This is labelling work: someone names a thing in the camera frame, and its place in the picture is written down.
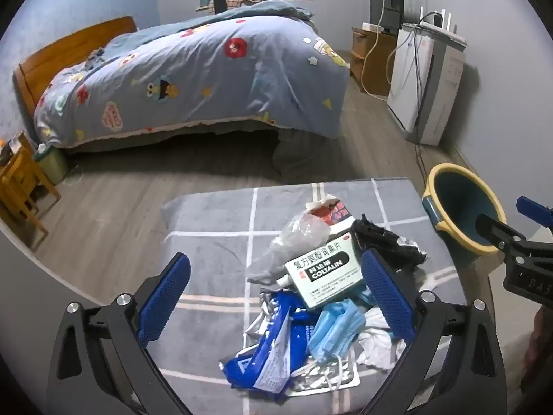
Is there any white router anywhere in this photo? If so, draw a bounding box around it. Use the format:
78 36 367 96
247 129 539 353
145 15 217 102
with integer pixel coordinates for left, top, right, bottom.
421 6 468 45

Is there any grey plaid blanket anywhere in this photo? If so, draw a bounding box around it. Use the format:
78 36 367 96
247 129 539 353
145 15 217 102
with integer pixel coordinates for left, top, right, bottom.
160 177 469 415

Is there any white green medicine box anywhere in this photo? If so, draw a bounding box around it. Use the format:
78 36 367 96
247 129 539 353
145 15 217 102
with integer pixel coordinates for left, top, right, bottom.
285 231 368 310

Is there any white cable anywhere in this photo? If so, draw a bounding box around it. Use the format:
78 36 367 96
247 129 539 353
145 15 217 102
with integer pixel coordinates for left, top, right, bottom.
360 0 403 96

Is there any blue wet wipes packet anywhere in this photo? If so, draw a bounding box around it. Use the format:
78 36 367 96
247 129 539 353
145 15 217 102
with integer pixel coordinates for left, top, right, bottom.
220 289 320 400

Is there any clear plastic bag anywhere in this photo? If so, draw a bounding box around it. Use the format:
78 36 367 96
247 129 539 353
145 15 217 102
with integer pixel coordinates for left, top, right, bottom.
246 214 331 286

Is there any white air purifier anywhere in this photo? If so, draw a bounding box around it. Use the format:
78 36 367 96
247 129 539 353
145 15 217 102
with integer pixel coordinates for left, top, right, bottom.
387 24 467 145

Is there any person's right forearm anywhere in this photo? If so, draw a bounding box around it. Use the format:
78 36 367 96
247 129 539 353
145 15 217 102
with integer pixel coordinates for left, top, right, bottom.
521 305 553 398

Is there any silver foil blister pack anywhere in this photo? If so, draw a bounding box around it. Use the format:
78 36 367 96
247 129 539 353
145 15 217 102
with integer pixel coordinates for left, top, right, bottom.
289 354 361 394

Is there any blue cartoon print duvet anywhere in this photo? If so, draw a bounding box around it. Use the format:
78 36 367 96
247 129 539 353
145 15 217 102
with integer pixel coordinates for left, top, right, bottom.
34 0 350 148

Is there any red white paper cup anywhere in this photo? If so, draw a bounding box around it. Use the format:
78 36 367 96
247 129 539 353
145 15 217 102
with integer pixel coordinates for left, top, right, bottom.
304 194 353 236

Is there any wooden bed frame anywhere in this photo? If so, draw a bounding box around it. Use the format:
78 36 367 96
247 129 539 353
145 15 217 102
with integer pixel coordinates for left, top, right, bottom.
13 16 138 117

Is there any blue face mask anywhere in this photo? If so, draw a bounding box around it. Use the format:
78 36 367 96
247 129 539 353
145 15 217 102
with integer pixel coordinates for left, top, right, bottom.
309 298 367 361

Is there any green bin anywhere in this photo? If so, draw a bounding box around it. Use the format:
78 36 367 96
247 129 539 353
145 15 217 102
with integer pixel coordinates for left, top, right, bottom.
35 142 70 184

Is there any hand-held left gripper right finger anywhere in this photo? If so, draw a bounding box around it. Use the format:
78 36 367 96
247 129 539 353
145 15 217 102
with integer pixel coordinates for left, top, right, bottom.
358 248 508 415

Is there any black monitor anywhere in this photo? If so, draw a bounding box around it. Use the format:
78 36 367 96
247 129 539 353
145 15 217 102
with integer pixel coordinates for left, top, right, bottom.
369 0 405 31

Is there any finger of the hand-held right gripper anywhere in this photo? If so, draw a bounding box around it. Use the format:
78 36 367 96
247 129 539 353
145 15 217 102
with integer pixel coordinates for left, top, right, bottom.
516 196 553 225
475 214 528 253

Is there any black cable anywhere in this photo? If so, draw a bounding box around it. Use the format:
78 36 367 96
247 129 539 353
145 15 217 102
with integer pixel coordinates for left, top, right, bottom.
414 140 428 182

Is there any yellow-rimmed teal trash bin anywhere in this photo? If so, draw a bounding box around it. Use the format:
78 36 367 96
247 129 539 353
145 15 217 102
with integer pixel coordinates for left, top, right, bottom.
422 163 508 269

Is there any black plastic bag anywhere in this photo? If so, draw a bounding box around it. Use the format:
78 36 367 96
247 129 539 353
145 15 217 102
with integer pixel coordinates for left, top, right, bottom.
351 214 426 269

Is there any wooden cabinet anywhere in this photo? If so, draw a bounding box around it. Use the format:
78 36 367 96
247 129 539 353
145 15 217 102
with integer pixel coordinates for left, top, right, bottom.
350 26 398 98

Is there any wooden chair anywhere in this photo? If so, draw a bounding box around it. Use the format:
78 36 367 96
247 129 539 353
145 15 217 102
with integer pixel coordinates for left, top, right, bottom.
0 136 61 249

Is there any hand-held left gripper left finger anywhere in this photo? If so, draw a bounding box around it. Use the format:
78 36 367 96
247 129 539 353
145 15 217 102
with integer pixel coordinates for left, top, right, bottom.
47 251 193 415

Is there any white tissue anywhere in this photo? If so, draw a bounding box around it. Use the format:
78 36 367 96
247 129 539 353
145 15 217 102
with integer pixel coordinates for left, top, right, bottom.
346 307 409 370

